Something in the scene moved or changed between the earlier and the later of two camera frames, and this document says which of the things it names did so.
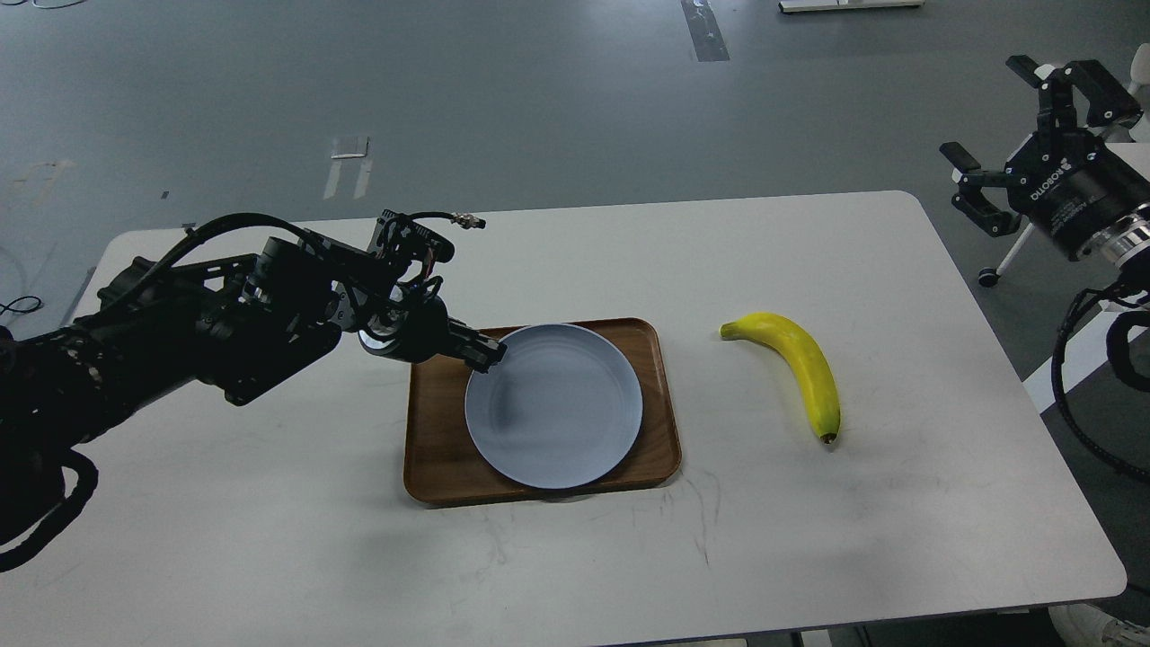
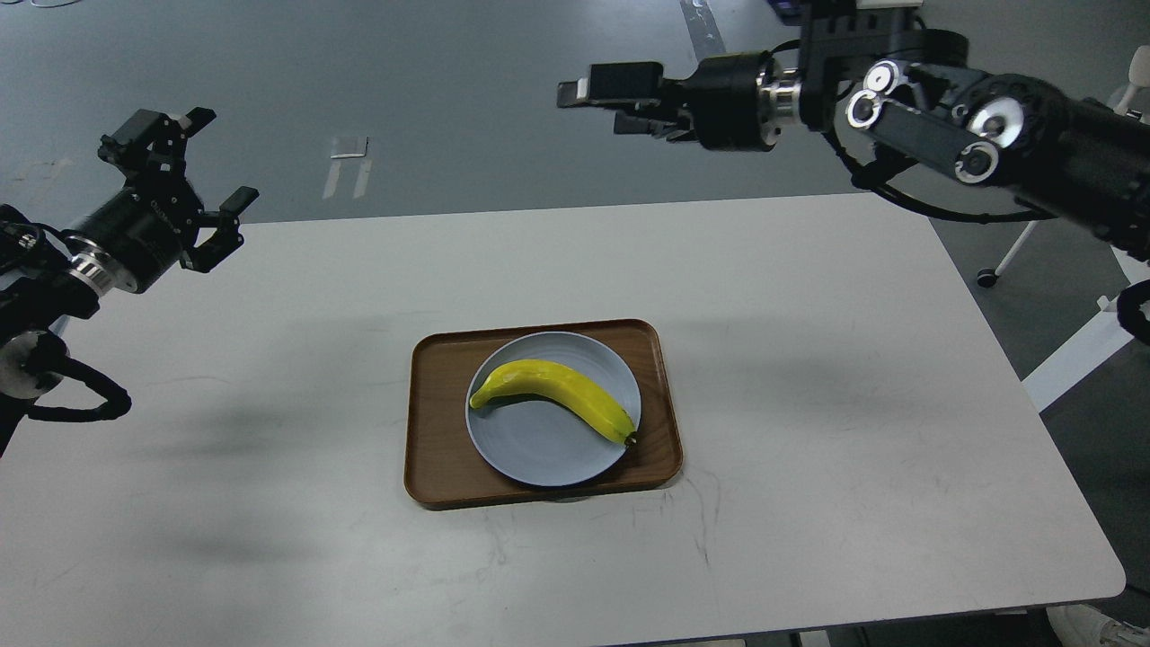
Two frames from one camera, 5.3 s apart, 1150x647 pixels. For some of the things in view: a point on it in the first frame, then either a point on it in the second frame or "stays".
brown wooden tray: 443,465 stays
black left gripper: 414,326 to 145,226
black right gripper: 1067,181 to 731,101
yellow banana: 807,353 to 561,382
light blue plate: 559,407 stays
